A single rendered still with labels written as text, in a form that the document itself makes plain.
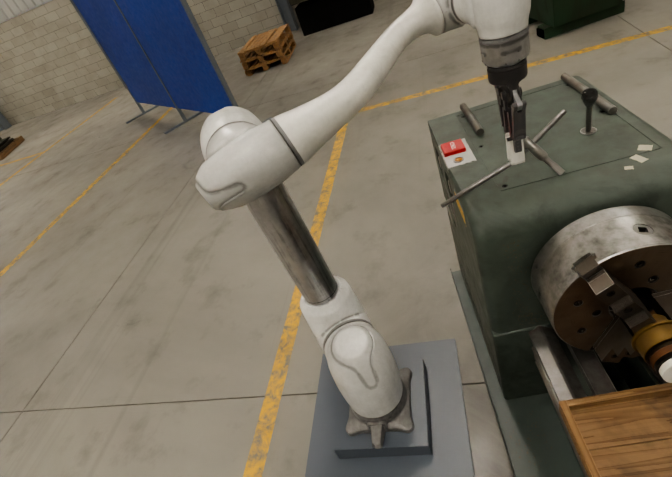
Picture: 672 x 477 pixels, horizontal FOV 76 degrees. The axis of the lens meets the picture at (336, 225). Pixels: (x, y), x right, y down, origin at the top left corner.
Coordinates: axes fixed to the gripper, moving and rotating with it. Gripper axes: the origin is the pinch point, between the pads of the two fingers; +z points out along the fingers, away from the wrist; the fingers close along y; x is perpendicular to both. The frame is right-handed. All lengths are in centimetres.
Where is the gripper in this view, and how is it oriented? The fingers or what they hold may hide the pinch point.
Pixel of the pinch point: (515, 147)
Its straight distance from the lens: 106.1
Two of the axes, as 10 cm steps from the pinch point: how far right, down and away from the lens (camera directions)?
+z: 3.3, 7.6, 5.6
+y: 0.0, 6.0, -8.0
